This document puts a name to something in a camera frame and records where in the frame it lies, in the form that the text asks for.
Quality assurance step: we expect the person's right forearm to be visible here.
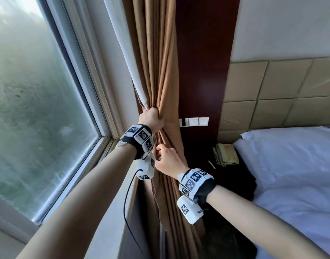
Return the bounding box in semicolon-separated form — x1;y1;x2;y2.
207;185;330;259

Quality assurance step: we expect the beige telephone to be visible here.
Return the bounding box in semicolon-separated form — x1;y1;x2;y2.
212;143;240;167

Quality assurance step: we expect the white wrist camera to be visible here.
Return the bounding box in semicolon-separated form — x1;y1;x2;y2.
136;153;156;181
176;195;204;225

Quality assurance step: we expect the beige window sill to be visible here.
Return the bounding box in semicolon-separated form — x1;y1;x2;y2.
91;156;140;259

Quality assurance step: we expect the person's left hand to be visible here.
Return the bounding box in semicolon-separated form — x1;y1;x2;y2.
138;107;166;133

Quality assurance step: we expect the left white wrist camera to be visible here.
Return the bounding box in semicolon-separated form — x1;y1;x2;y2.
136;153;156;181

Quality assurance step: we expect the left black marker wristband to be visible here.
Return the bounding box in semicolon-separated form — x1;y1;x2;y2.
115;124;156;160

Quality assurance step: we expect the person's right hand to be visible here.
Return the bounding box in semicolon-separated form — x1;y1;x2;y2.
154;143;190;179

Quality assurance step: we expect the white pillow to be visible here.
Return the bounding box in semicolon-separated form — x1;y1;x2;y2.
232;126;330;199

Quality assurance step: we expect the dark red wooden wall panel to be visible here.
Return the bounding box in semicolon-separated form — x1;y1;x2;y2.
175;0;241;166

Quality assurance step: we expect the glass window with frame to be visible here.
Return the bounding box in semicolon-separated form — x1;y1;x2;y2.
0;0;120;242

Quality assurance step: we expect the dark nightstand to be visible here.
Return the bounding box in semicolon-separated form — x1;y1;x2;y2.
180;142;259;259

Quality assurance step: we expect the white curtain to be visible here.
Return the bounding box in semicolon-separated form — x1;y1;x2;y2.
102;0;150;110

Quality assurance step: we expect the person's left forearm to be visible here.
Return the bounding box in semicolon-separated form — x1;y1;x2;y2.
16;144;139;259

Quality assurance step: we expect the brown curtain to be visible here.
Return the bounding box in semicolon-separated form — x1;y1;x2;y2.
121;0;210;259

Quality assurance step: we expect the right black marker wristband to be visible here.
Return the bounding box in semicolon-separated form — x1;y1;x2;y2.
177;167;217;205

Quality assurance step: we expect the black marker wristband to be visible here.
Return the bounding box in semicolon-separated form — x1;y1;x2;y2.
115;124;156;160
177;167;217;205

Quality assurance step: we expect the left black camera cable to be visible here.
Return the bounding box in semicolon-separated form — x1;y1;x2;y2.
123;171;144;254

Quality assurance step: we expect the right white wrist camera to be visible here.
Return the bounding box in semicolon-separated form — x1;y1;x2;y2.
176;195;204;225

